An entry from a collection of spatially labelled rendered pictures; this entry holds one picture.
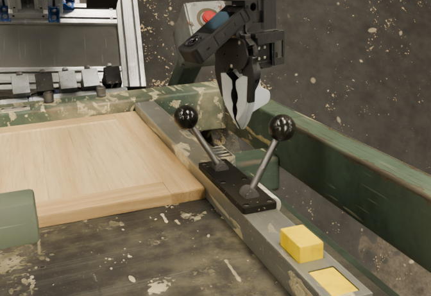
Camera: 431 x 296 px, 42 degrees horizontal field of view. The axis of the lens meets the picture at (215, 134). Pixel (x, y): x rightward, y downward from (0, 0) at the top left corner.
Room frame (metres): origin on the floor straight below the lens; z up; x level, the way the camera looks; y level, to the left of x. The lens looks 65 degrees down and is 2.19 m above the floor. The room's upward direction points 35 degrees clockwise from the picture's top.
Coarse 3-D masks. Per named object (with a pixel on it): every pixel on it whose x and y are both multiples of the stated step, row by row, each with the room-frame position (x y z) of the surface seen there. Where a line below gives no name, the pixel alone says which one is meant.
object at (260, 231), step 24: (144, 120) 0.49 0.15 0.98; (168, 120) 0.49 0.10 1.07; (168, 144) 0.40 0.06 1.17; (192, 144) 0.41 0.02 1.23; (192, 168) 0.34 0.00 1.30; (216, 192) 0.29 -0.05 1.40; (240, 216) 0.25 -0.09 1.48; (264, 216) 0.26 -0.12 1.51; (264, 240) 0.22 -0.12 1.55; (264, 264) 0.20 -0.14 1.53; (288, 264) 0.20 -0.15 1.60; (312, 264) 0.21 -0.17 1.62; (336, 264) 0.22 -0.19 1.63; (288, 288) 0.18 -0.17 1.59; (312, 288) 0.18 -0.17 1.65; (360, 288) 0.20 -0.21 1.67
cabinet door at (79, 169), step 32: (0, 128) 0.30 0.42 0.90; (32, 128) 0.33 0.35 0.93; (64, 128) 0.37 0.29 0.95; (96, 128) 0.41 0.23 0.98; (128, 128) 0.44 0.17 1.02; (0, 160) 0.20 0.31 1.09; (32, 160) 0.23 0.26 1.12; (64, 160) 0.26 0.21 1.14; (96, 160) 0.29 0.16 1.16; (128, 160) 0.32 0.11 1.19; (160, 160) 0.35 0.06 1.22; (0, 192) 0.13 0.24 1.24; (64, 192) 0.19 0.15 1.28; (96, 192) 0.21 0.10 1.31; (128, 192) 0.23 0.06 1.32; (160, 192) 0.26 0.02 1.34; (192, 192) 0.29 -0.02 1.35
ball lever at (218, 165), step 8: (176, 112) 0.35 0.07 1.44; (184, 112) 0.35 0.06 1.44; (192, 112) 0.36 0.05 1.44; (176, 120) 0.34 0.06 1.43; (184, 120) 0.34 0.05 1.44; (192, 120) 0.35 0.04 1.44; (184, 128) 0.34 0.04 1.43; (192, 128) 0.35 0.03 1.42; (200, 136) 0.35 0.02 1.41; (208, 152) 0.34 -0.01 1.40; (216, 160) 0.34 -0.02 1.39; (216, 168) 0.33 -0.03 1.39; (224, 168) 0.34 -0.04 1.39
